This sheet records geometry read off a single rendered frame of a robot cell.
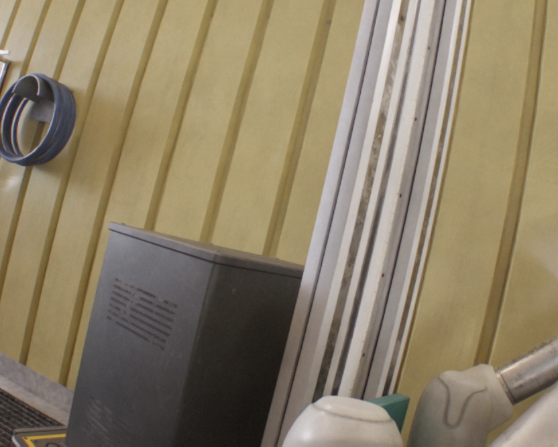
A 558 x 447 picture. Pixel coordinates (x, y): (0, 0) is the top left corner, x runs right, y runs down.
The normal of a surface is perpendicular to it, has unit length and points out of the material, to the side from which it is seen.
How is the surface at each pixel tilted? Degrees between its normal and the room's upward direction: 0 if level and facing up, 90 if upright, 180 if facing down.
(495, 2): 90
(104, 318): 90
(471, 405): 71
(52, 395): 90
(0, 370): 90
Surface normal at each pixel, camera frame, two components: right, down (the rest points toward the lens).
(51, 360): -0.34, -0.17
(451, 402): -0.41, -0.52
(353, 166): -0.62, -0.22
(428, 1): 0.75, 0.12
